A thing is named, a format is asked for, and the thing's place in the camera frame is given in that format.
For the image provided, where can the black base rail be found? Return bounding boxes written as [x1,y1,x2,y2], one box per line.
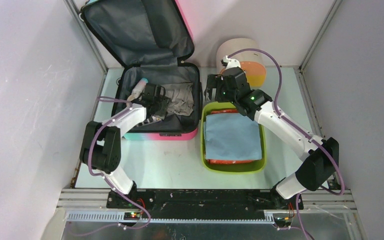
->
[107,188,305,221]

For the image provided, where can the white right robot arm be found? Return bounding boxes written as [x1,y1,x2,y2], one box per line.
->
[205,67,339,209]

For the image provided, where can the light blue garment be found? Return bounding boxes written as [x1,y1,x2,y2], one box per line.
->
[203,112,263,162]

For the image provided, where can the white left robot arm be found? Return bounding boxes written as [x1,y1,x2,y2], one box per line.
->
[79,82,171,208]

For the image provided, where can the pink tube with teal cap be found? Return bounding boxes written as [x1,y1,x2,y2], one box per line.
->
[126,77,149,102]

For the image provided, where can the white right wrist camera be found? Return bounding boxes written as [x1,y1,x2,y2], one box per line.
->
[221,55,241,72]

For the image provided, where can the grey ribbed garment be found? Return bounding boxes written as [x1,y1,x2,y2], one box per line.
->
[161,82,194,116]

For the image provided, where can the beige orange round storage box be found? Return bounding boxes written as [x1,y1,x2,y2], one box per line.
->
[216,38,267,88]

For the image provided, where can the pink and teal kids suitcase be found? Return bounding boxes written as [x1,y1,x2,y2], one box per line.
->
[80,0,203,141]

